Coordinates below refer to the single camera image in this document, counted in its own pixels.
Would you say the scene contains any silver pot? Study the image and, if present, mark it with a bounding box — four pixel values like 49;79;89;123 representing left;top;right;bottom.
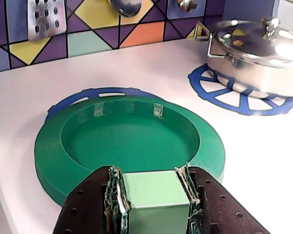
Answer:
193;20;293;98

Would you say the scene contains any slotted metal spatula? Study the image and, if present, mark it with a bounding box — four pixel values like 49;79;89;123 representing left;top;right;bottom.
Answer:
27;0;67;41

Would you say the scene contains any metal ladle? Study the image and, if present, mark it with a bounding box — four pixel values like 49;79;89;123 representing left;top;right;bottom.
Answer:
107;0;144;18

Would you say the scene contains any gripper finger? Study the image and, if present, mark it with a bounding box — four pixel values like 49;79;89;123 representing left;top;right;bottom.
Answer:
174;163;271;234
52;165;132;234

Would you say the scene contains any light green cube lid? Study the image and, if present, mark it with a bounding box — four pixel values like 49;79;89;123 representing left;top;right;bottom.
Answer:
121;170;191;234

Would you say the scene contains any small metal hanging utensil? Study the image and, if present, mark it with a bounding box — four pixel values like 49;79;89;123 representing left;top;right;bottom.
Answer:
177;0;199;13

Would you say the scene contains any blue toy kitchen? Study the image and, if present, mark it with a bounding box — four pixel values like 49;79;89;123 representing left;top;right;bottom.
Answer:
0;0;293;234

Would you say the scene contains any dark green round recipient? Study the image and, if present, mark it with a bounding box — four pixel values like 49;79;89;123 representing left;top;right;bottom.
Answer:
34;96;226;208

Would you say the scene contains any silver pot lid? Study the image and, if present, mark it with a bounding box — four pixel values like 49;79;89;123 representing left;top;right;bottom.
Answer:
212;17;293;70

